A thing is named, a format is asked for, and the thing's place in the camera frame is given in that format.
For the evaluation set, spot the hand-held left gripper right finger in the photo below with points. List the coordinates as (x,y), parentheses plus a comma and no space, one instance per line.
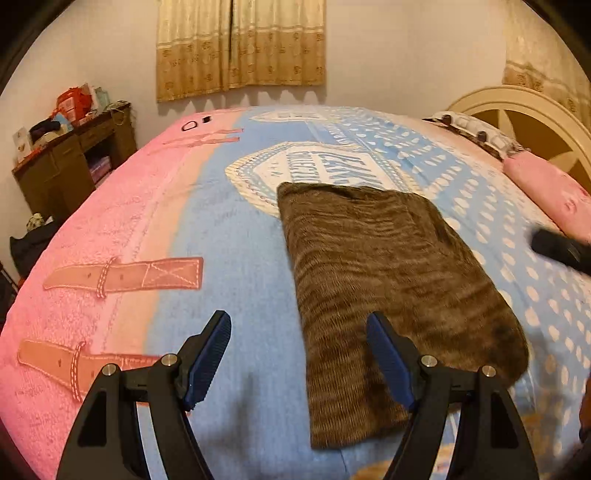
(390,360)

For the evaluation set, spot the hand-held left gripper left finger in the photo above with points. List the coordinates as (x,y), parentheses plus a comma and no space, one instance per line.
(207,360)

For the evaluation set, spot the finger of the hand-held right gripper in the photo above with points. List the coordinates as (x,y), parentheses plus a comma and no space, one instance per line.
(558,247)

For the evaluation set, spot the brown striped shirt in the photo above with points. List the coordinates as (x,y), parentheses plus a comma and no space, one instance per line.
(383,263)

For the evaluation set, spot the pink pillow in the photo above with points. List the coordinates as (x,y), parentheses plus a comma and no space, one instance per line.
(549,189)

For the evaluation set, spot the pink and blue printed blanket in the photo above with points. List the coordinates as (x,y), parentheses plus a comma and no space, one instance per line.
(221,230)

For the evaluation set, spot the white and brown patterned pillow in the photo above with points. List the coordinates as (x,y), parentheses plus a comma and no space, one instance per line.
(466,124)

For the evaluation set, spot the cream wooden headboard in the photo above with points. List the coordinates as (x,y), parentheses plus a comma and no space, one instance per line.
(475,94)

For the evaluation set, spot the narrow beige patterned curtain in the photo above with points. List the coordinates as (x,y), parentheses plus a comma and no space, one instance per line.
(540,60)

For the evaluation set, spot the black bag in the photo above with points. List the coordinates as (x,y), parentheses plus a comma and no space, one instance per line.
(27,249)

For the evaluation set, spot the brown wooden desk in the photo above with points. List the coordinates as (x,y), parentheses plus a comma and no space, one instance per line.
(60,175)

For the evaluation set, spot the dark hat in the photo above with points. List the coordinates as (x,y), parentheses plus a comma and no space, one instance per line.
(46,127)

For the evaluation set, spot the red bag on desk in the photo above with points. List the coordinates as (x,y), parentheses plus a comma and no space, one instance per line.
(71,99)

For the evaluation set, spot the wide beige patterned curtain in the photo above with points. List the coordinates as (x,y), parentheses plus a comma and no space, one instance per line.
(277,46)

